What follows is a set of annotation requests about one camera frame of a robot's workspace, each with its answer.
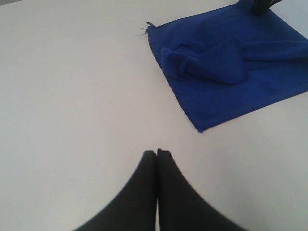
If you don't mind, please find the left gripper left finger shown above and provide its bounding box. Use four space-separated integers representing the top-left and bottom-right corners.
77 151 157 231

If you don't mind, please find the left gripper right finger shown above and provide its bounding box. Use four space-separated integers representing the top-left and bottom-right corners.
156 149 243 231

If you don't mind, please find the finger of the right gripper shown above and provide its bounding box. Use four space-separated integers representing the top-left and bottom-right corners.
237 0 252 4
250 0 281 15

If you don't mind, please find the blue towel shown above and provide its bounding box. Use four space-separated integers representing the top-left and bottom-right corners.
146 2 308 132

